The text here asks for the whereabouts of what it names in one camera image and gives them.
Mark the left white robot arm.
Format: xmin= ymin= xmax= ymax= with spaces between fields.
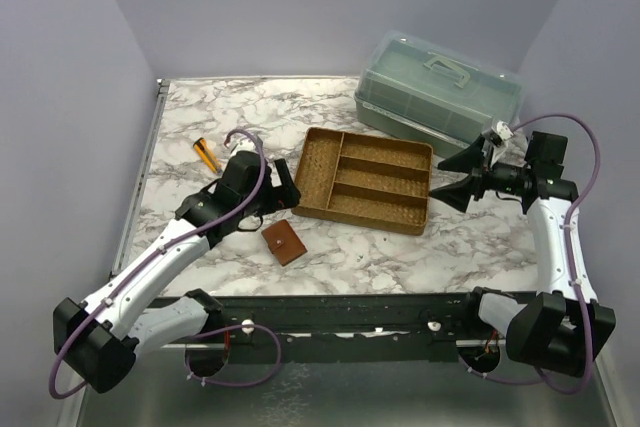
xmin=53 ymin=150 xmax=301 ymax=393

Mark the woven wicker divided tray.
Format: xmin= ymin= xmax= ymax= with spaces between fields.
xmin=292 ymin=127 xmax=433 ymax=236

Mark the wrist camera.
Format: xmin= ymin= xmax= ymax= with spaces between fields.
xmin=482 ymin=118 xmax=514 ymax=154
xmin=225 ymin=135 xmax=263 ymax=157

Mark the brown leather card holder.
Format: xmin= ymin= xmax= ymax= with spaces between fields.
xmin=261 ymin=220 xmax=307 ymax=266

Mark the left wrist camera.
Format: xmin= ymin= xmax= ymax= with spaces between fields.
xmin=225 ymin=135 xmax=263 ymax=157

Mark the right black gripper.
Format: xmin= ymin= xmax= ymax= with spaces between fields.
xmin=430 ymin=134 xmax=532 ymax=212

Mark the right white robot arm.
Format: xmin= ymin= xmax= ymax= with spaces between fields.
xmin=430 ymin=132 xmax=616 ymax=378

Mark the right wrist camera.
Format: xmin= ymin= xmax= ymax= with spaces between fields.
xmin=482 ymin=118 xmax=514 ymax=154

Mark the green plastic storage box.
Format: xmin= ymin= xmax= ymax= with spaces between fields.
xmin=354 ymin=31 xmax=525 ymax=158

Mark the black mounting rail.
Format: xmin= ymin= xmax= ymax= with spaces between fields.
xmin=149 ymin=290 xmax=541 ymax=366

